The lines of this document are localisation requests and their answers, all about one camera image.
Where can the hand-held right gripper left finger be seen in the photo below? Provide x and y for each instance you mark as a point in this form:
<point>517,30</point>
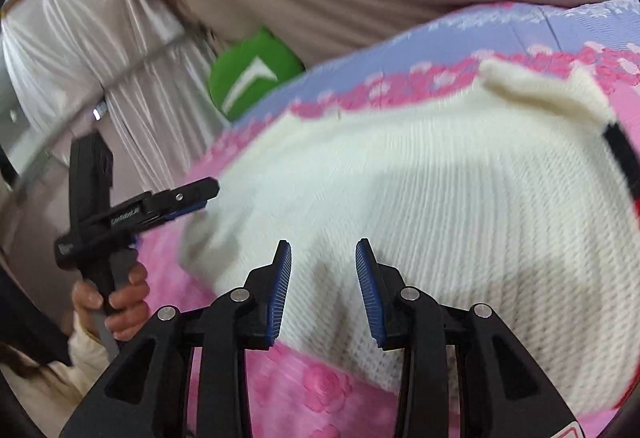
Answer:
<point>280,288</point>

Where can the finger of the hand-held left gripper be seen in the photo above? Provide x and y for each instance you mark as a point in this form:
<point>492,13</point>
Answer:
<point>192,193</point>

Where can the person's left hand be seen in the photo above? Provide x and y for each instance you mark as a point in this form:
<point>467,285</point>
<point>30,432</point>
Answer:
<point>131,305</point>

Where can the white knitted sweater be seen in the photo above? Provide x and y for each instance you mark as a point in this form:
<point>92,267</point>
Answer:
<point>425,178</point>

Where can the metal rail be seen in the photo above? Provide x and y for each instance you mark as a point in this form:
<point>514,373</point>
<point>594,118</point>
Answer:
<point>107,84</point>

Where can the person's left forearm cream sleeve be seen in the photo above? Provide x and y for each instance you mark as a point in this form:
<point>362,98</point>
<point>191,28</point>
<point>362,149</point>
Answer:
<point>87,358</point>

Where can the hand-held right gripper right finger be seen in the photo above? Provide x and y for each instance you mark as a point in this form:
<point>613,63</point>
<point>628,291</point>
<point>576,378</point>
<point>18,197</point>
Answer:
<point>367,293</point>

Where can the green cushion with white mark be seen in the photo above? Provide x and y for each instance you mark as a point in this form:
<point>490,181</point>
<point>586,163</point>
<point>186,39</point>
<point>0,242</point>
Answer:
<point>260,48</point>

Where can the dark cloth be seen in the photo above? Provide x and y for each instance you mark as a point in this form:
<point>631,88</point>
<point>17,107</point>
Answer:
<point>30,318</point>

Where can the white satin curtain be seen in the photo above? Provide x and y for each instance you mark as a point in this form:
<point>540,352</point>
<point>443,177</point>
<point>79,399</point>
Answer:
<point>50,48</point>

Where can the pink floral blanket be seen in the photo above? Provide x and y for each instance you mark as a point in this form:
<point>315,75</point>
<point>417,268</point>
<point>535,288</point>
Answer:
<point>325,388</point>

